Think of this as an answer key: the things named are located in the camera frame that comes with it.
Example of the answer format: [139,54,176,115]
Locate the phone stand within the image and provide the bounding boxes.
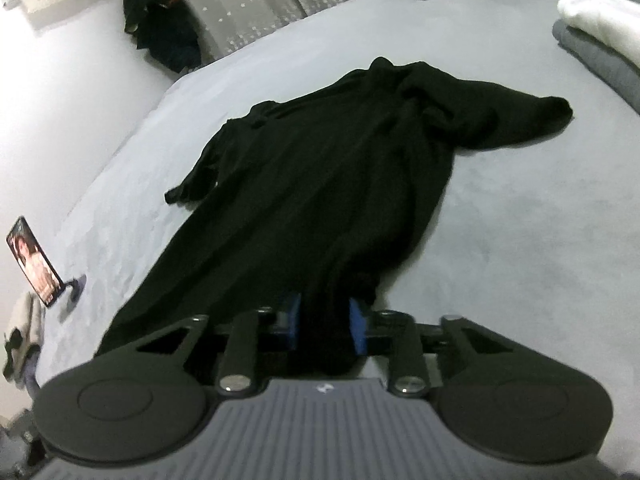
[60,275,87,318]

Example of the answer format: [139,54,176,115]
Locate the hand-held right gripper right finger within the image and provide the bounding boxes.
[348,297,516,396]

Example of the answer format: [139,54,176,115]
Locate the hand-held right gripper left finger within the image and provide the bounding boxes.
[100,294,302,395]

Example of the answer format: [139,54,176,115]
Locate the light grey bed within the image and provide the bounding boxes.
[30,0,640,411]

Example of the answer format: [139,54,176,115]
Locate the grey folded garment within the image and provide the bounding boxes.
[552,20,640,113]

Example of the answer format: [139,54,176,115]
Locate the beige towel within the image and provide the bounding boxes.
[2,292,46,386]

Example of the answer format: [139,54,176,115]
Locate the black sweater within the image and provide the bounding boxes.
[95,57,573,376]

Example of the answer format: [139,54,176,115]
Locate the white folded garment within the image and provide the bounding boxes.
[557,0,640,68]

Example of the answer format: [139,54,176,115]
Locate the smartphone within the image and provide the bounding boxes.
[6,216,66,308]

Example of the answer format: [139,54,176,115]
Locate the dark hanging clothes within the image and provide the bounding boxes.
[122,0,203,73]

